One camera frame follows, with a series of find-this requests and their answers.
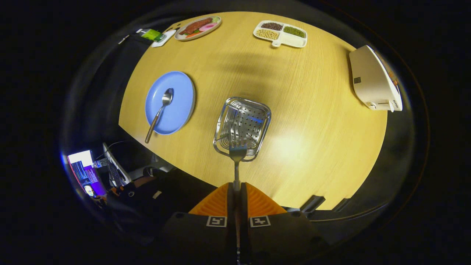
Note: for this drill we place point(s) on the metal fork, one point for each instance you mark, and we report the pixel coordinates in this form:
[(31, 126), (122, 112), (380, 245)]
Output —
[(237, 154)]

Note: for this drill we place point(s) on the green plastic bottle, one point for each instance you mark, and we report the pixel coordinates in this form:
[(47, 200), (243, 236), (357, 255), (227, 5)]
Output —
[(152, 35)]

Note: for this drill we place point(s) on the black furniture bar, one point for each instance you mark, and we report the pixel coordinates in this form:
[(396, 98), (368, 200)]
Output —
[(312, 202), (340, 204)]

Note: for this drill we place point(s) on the black backdrop cloth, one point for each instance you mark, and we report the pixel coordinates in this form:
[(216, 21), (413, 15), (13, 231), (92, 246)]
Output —
[(110, 73)]

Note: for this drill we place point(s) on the white square coaster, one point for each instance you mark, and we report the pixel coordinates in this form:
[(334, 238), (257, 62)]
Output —
[(167, 38)]

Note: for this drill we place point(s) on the blue plate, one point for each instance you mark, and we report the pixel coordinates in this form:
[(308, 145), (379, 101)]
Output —
[(180, 103)]

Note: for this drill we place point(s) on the grey keyboard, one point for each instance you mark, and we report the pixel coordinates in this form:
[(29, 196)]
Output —
[(116, 167)]

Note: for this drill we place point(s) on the silver clip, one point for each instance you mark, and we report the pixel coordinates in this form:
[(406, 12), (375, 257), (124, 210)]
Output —
[(123, 39)]

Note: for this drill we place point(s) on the white appliance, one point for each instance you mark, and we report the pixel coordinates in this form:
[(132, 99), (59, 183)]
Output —
[(373, 79)]

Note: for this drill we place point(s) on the lit computer screen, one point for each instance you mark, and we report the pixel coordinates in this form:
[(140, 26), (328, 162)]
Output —
[(82, 173)]

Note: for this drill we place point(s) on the grey plate with food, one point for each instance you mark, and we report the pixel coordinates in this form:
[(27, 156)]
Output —
[(198, 27)]

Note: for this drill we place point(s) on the perforated metal basket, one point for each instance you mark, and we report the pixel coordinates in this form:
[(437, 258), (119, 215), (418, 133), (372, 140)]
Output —
[(246, 117)]

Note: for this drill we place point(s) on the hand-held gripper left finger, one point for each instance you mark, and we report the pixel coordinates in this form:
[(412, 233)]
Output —
[(231, 200)]

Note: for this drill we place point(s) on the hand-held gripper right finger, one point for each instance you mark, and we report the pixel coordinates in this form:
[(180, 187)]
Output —
[(243, 200)]

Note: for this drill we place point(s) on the white divided tray with beans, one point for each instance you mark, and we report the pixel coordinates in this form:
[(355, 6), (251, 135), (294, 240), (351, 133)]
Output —
[(280, 35)]

